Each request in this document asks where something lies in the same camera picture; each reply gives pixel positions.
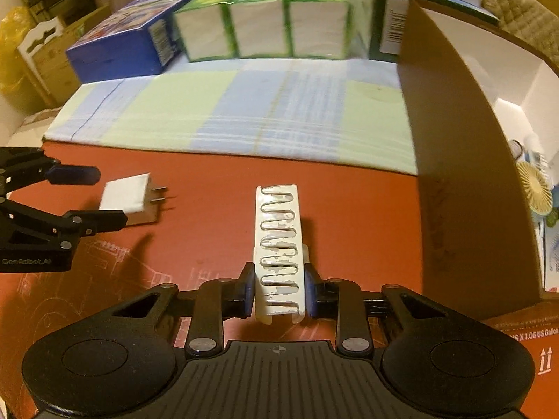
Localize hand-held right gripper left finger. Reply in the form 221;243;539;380
112;263;255;359

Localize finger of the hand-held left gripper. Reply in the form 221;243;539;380
0;148;102;195
0;201;128;245

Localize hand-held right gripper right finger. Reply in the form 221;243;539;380
305;264;442;355

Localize white charger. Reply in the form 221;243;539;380
100;174;169;227

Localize cream ribbed plastic holder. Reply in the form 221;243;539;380
253;183;312;326

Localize small blue box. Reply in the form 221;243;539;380
542;222;559;293

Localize mint handheld fan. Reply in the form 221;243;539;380
517;161;559;228

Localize brown cardboard box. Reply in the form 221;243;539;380
32;4;112;105

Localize large blue printed box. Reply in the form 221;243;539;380
65;0;219;84

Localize white carved chair back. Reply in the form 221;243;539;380
16;17;66;75

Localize yellow plastic bag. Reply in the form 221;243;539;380
0;6;33;105

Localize pastel checkered cloth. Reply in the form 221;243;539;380
44;58;418;174

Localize green tissue multipack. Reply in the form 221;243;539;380
172;0;350;63

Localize dark green carton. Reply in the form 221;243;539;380
347;0;501;63

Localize quilted chair back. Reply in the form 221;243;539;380
480;0;559;64

